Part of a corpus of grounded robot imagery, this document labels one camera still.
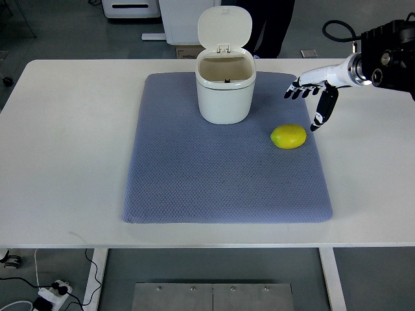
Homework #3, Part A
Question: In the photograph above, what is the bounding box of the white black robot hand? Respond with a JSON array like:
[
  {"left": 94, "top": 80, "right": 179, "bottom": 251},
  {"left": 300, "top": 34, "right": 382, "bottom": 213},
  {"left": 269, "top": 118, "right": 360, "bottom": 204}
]
[{"left": 284, "top": 63, "right": 353, "bottom": 132}]

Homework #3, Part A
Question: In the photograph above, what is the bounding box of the yellow lemon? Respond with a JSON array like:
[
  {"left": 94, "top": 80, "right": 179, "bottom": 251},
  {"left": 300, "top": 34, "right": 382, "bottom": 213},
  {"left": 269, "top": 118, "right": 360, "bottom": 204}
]
[{"left": 270, "top": 124, "right": 307, "bottom": 149}]

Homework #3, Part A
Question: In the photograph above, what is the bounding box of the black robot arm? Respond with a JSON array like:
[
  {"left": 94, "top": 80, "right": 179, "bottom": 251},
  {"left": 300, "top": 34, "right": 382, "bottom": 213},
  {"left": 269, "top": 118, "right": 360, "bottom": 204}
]
[{"left": 322, "top": 12, "right": 414, "bottom": 97}]

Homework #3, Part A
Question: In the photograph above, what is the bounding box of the white trash bin open lid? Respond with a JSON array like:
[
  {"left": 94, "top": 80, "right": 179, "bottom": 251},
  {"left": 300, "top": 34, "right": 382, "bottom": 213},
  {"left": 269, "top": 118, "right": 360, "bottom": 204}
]
[{"left": 195, "top": 6, "right": 256, "bottom": 124}]

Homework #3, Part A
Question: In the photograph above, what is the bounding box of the grey floor socket plate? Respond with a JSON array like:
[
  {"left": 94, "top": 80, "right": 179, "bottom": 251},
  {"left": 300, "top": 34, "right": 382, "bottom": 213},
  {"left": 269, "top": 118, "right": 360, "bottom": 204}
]
[{"left": 300, "top": 49, "right": 318, "bottom": 58}]

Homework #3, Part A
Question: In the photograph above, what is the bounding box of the cardboard box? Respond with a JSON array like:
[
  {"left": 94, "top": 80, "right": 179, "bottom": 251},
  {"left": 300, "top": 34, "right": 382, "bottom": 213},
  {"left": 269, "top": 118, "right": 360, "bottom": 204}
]
[{"left": 175, "top": 45, "right": 204, "bottom": 59}]

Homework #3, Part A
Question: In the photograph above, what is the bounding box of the white cabinet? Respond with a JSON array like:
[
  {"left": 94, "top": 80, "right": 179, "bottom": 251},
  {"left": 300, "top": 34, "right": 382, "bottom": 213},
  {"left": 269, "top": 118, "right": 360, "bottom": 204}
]
[{"left": 141, "top": 0, "right": 222, "bottom": 45}]

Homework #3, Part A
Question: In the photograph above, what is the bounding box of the blue textured mat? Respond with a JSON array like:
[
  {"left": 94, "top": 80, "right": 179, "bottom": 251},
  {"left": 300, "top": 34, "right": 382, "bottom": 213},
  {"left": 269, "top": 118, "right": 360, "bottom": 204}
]
[{"left": 123, "top": 72, "right": 333, "bottom": 224}]

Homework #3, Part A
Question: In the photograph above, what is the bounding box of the right white table leg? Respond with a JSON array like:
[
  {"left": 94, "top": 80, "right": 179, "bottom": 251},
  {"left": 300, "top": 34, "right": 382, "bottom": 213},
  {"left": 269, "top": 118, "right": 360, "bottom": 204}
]
[{"left": 318, "top": 248, "right": 347, "bottom": 311}]

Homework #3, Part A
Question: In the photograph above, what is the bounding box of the white table leg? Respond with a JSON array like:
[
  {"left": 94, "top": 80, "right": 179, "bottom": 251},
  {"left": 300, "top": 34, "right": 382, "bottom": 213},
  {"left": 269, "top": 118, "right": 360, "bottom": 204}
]
[
  {"left": 82, "top": 248, "right": 109, "bottom": 310},
  {"left": 318, "top": 248, "right": 347, "bottom": 311}
]

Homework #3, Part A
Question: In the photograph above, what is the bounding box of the white appliance with slot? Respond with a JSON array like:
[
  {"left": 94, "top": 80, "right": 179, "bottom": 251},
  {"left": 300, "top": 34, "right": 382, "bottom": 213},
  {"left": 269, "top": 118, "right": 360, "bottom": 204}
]
[{"left": 101, "top": 0, "right": 161, "bottom": 19}]

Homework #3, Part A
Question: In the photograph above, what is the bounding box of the metal floor plate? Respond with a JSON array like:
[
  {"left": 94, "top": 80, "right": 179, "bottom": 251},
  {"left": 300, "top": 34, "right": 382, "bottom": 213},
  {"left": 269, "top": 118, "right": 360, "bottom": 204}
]
[{"left": 132, "top": 283, "right": 294, "bottom": 310}]

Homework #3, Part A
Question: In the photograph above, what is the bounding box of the left white table leg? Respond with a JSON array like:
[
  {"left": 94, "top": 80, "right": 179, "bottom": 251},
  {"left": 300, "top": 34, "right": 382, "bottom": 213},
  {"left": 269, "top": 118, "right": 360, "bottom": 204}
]
[{"left": 82, "top": 248, "right": 109, "bottom": 310}]

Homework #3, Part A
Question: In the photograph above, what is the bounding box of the black caster wheel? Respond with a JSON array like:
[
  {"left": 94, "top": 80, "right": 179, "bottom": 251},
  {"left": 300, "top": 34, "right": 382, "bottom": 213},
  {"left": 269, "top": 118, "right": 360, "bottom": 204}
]
[{"left": 2, "top": 76, "right": 14, "bottom": 87}]

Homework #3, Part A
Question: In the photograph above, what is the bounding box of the white power strip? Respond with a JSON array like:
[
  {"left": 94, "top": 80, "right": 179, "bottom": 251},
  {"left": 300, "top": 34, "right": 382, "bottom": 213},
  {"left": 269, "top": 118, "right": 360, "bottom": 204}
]
[{"left": 33, "top": 280, "right": 73, "bottom": 311}]

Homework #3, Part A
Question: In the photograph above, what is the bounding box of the black power cable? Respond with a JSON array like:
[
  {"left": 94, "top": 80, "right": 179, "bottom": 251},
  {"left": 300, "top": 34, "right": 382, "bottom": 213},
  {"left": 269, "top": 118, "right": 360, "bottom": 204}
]
[{"left": 0, "top": 248, "right": 104, "bottom": 311}]

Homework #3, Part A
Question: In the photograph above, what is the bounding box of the white cable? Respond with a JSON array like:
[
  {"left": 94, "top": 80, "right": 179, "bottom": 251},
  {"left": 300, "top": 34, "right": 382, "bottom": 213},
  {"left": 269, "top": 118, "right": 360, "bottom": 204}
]
[{"left": 0, "top": 248, "right": 42, "bottom": 311}]

